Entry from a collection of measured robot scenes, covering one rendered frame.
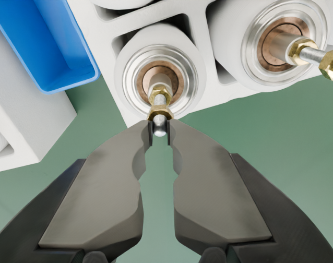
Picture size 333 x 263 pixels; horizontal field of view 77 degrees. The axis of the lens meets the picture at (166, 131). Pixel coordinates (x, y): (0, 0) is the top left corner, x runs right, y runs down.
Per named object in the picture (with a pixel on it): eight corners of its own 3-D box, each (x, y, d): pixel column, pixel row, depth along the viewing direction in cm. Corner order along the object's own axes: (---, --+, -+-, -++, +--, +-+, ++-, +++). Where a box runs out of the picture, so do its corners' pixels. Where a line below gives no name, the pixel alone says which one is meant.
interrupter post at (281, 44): (298, 44, 20) (321, 50, 17) (276, 63, 21) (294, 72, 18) (284, 24, 19) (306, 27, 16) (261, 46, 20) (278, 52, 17)
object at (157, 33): (182, 12, 34) (200, 18, 18) (193, 71, 39) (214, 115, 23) (125, 28, 35) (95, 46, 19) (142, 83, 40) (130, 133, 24)
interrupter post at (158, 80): (169, 68, 21) (170, 78, 18) (174, 91, 22) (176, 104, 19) (145, 74, 21) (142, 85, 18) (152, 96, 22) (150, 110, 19)
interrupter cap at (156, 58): (190, 33, 19) (191, 34, 18) (202, 108, 23) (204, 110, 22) (111, 54, 20) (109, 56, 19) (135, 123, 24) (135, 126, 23)
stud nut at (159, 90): (164, 109, 19) (164, 113, 18) (146, 102, 19) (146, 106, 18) (173, 90, 18) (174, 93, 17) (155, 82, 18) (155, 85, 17)
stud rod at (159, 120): (163, 96, 20) (164, 139, 13) (153, 92, 20) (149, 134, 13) (167, 87, 20) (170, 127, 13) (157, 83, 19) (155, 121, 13)
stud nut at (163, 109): (165, 130, 16) (165, 136, 15) (143, 122, 15) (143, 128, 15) (176, 108, 15) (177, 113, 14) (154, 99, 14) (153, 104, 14)
